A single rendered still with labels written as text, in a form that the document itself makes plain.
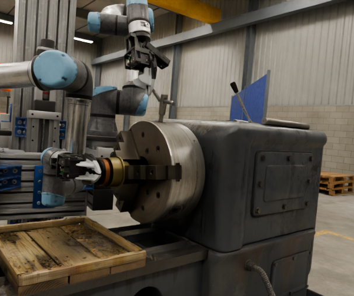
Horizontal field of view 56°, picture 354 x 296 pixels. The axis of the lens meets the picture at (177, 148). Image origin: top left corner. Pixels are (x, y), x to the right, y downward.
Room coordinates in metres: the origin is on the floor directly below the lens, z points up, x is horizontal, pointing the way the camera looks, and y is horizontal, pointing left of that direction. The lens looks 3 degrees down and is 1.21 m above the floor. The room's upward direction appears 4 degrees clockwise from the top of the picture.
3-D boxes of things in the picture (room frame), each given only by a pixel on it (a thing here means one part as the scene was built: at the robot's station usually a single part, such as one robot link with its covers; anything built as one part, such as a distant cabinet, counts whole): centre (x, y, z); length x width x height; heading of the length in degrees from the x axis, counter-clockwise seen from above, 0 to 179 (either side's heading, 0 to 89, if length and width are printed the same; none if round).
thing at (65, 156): (0.98, 0.31, 1.08); 0.12 x 0.09 x 0.08; 38
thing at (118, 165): (0.95, 0.18, 1.08); 0.09 x 0.09 x 0.09; 40
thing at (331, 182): (8.26, -3.81, 0.22); 1.25 x 0.86 x 0.44; 131
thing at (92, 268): (0.87, 0.28, 0.89); 0.36 x 0.30 x 0.04; 40
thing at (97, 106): (1.56, 0.35, 1.33); 0.13 x 0.12 x 0.14; 98
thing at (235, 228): (1.32, -0.23, 1.06); 0.59 x 0.48 x 0.39; 130
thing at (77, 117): (1.24, 0.38, 1.19); 0.12 x 0.11 x 0.49; 80
